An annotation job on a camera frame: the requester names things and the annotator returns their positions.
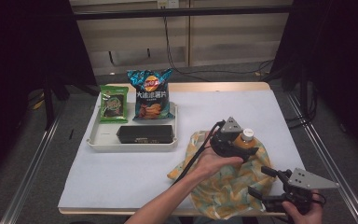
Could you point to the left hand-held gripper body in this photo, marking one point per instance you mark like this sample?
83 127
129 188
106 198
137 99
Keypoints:
225 143

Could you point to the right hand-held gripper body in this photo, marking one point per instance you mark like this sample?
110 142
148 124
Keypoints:
298 193

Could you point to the orange juice bottle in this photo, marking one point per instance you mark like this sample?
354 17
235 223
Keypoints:
245 141

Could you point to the fruit-print cloth bag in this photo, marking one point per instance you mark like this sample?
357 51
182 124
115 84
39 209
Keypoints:
230 189

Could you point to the black rectangular box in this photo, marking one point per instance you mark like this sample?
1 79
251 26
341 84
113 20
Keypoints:
144 134

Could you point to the blue black chip bag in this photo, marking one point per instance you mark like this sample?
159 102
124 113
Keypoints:
150 99

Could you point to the green snack packet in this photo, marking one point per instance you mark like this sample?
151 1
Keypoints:
114 104

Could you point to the white plastic tray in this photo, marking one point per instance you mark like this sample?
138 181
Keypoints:
105 141

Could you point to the person's left hand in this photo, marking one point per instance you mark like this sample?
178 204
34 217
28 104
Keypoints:
214 165

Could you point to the person's right hand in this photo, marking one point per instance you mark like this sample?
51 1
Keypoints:
304 217

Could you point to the black tripod stand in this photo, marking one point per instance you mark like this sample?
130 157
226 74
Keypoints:
303 77
48 105

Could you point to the white table mat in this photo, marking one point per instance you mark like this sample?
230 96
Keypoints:
121 174

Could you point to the black curtain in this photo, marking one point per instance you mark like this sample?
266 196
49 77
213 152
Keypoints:
18 62
338 62

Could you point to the black horizontal bar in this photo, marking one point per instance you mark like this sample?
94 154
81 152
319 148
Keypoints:
183 12

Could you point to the metal floor rail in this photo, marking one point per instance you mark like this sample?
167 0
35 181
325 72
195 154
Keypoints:
329 149
28 174

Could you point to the white wall socket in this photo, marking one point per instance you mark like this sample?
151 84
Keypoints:
167 3

